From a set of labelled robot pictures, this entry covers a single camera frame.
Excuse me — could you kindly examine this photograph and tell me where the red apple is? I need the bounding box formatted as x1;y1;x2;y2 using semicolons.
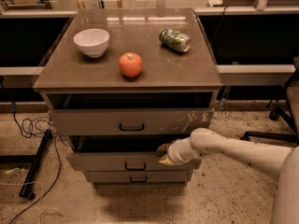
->
119;52;143;77

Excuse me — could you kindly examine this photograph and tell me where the grey drawer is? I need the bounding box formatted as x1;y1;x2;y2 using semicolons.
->
83;171;192;184
49;108;215;136
66;134;201;172

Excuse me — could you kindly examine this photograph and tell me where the black office chair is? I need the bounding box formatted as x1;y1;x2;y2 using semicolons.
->
239;55;299;145

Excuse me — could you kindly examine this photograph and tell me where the white cable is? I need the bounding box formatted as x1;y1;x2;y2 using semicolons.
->
0;166;64;224

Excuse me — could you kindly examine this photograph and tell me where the green soda can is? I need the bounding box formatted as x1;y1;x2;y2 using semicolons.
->
159;28;191;53

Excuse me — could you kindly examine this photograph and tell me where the white ceramic bowl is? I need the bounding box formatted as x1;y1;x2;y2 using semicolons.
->
73;29;110;58

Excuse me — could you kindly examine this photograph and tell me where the grey bottom drawer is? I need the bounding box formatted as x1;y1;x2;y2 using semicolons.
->
83;171;192;184

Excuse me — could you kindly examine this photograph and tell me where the grey top drawer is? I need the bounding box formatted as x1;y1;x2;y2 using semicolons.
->
49;108;215;136

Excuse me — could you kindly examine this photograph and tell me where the blue cable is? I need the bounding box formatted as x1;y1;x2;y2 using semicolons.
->
8;91;70;224

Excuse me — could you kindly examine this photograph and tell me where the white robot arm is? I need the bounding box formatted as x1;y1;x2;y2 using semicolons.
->
157;128;299;224

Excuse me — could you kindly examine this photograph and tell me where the grey drawer cabinet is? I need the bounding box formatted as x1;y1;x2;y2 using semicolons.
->
33;7;224;187

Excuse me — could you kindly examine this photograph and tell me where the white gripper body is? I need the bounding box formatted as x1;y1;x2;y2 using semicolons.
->
167;138;200;165

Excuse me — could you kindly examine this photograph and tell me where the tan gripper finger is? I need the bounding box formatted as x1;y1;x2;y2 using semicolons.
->
157;155;174;165
157;144;170;153

